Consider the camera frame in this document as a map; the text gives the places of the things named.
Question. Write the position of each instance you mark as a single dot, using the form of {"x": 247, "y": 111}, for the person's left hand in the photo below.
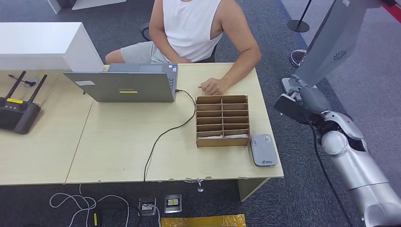
{"x": 214, "y": 86}

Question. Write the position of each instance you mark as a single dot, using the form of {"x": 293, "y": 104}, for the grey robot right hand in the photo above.
{"x": 313, "y": 98}

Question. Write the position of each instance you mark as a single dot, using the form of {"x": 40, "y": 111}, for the person's right forearm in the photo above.
{"x": 163, "y": 47}

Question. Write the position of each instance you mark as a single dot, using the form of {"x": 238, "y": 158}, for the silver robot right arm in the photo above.
{"x": 354, "y": 166}

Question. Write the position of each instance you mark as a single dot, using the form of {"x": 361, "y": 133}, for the person's left forearm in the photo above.
{"x": 241, "y": 69}

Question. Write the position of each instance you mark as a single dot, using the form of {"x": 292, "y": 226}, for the white room key card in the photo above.
{"x": 236, "y": 136}
{"x": 210, "y": 137}

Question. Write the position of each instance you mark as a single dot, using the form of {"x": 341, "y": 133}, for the cardboard card organizer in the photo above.
{"x": 222, "y": 142}

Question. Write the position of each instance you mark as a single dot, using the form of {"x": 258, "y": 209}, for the person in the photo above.
{"x": 191, "y": 28}

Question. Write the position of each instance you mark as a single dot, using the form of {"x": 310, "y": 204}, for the grey card reader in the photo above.
{"x": 263, "y": 150}

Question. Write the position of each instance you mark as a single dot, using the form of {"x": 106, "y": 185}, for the grey kiosk stand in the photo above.
{"x": 329, "y": 44}

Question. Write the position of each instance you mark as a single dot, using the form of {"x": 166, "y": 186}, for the grey laptop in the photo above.
{"x": 125, "y": 86}

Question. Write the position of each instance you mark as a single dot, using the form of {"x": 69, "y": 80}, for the beige desk leg panel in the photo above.
{"x": 249, "y": 189}

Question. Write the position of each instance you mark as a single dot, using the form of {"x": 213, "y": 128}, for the red barrier belt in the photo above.
{"x": 393, "y": 12}

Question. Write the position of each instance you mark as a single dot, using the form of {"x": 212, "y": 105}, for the yellow plastic sheet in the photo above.
{"x": 203, "y": 221}

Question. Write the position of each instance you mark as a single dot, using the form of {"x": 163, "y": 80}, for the open floor socket box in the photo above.
{"x": 147, "y": 207}

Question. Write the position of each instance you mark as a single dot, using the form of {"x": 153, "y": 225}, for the white furniture panel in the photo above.
{"x": 94, "y": 3}

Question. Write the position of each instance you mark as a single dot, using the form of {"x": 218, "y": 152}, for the black device with yellow label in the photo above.
{"x": 95, "y": 219}

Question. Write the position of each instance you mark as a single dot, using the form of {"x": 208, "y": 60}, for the white cabinet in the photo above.
{"x": 37, "y": 42}

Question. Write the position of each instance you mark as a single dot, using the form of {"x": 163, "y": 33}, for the black router with antennas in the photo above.
{"x": 17, "y": 117}

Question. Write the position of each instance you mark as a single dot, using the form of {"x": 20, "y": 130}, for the dark right wrist camera box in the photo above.
{"x": 291, "y": 108}

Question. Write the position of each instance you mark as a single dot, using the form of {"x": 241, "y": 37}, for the black stanchion post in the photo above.
{"x": 298, "y": 26}

